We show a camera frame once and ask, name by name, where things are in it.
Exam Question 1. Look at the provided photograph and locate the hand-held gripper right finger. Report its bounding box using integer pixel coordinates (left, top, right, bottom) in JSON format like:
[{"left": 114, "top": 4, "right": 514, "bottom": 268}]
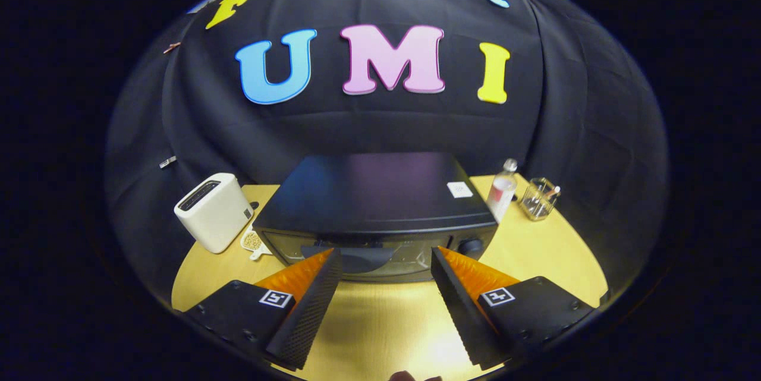
[{"left": 431, "top": 247, "right": 595, "bottom": 370}]

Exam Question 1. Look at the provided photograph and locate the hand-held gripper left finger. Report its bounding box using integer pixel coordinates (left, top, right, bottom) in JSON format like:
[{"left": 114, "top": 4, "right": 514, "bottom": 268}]
[{"left": 183, "top": 248, "right": 344, "bottom": 371}]

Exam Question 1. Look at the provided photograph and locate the black toaster oven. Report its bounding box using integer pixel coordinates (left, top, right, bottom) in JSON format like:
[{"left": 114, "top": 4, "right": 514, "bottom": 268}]
[{"left": 253, "top": 152, "right": 499, "bottom": 284}]

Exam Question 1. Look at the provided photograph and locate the white bread toaster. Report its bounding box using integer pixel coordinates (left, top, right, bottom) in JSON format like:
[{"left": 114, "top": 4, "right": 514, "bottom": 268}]
[{"left": 174, "top": 173, "right": 254, "bottom": 254}]

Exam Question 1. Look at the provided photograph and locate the small white bean dish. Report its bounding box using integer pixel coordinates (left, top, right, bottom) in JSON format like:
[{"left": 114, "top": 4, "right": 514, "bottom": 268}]
[{"left": 240, "top": 225, "right": 273, "bottom": 261}]

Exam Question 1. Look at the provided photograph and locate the small clear bottle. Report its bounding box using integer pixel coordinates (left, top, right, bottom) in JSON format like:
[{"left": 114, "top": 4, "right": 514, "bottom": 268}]
[{"left": 486, "top": 158, "right": 518, "bottom": 224}]

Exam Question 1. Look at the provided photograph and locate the small metal wire holder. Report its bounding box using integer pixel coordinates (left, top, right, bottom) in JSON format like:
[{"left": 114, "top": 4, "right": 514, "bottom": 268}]
[{"left": 519, "top": 177, "right": 561, "bottom": 222}]

